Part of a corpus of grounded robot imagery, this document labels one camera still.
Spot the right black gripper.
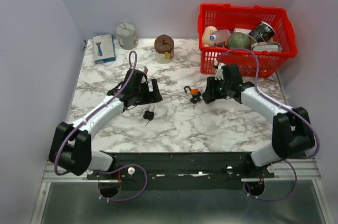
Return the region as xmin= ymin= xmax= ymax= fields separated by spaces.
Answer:
xmin=202 ymin=77 xmax=230 ymax=100

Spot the black key bunch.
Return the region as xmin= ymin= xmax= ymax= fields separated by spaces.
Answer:
xmin=138 ymin=106 xmax=155 ymax=126
xmin=190 ymin=97 xmax=201 ymax=109

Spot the orange black padlock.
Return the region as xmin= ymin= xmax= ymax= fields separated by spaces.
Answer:
xmin=184 ymin=86 xmax=201 ymax=98

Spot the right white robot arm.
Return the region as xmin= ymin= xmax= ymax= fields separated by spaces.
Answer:
xmin=202 ymin=63 xmax=315 ymax=178

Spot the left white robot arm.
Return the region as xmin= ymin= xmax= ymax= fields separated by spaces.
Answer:
xmin=48 ymin=69 xmax=163 ymax=179

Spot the brown lidded white jar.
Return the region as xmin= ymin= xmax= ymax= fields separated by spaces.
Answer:
xmin=154 ymin=34 xmax=174 ymax=64

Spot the pink plastic bottle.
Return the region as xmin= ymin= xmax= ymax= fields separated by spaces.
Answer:
xmin=209 ymin=29 xmax=231 ymax=45

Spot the green round melon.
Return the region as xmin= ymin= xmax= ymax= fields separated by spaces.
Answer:
xmin=227 ymin=32 xmax=250 ymax=49

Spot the beige egg shaped toy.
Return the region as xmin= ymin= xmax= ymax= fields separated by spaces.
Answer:
xmin=201 ymin=26 xmax=217 ymax=46

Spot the white box in basket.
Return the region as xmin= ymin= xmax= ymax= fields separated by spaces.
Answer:
xmin=251 ymin=42 xmax=283 ymax=52

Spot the razor package box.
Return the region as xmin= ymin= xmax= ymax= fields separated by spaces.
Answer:
xmin=93 ymin=34 xmax=116 ymax=64

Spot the grey marble cup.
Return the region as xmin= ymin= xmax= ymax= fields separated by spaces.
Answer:
xmin=116 ymin=23 xmax=138 ymax=50

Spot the red plastic basket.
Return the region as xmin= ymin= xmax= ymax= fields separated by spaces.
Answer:
xmin=198 ymin=4 xmax=297 ymax=78

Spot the black paper cup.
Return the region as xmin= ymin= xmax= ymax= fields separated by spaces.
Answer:
xmin=248 ymin=21 xmax=275 ymax=43

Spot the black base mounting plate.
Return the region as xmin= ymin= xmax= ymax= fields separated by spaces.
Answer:
xmin=87 ymin=152 xmax=274 ymax=191

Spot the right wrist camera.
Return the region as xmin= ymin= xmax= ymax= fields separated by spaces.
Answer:
xmin=214 ymin=60 xmax=225 ymax=80

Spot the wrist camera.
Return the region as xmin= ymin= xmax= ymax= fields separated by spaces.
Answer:
xmin=214 ymin=60 xmax=225 ymax=80
xmin=138 ymin=66 xmax=148 ymax=74

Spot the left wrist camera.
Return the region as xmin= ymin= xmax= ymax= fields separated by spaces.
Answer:
xmin=138 ymin=66 xmax=148 ymax=74

